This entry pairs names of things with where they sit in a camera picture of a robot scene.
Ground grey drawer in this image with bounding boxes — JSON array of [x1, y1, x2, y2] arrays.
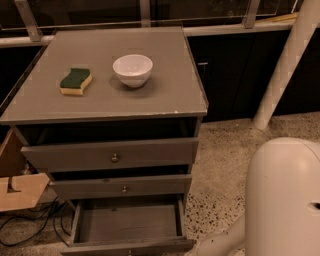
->
[[61, 195, 194, 256], [21, 138, 198, 172], [50, 174, 192, 200]]

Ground grey middle drawer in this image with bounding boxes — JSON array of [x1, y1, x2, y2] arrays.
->
[[50, 174, 192, 200]]

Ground green yellow sponge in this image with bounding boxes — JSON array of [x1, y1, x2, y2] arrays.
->
[[60, 68, 92, 96]]

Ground dark low cabinet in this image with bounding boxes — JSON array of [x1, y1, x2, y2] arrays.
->
[[188, 29, 320, 122]]

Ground plywood box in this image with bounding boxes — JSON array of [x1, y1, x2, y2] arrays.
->
[[0, 130, 49, 212]]

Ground black floor cables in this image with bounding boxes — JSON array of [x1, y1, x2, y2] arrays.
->
[[0, 196, 73, 248]]

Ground grey wooden drawer cabinet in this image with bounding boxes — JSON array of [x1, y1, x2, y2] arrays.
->
[[0, 27, 209, 208]]

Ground metal window railing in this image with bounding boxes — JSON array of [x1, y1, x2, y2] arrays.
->
[[0, 0, 303, 48]]

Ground grey bottom drawer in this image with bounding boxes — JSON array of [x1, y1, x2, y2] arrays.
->
[[61, 195, 194, 256]]

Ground white ceramic bowl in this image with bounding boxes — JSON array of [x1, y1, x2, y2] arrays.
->
[[113, 54, 153, 88]]

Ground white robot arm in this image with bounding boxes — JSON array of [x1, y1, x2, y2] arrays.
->
[[192, 137, 320, 256]]

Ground grey top drawer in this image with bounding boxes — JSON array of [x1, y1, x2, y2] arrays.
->
[[21, 138, 198, 172]]

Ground white diagonal pillar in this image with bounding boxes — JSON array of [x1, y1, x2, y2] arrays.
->
[[253, 0, 320, 130]]

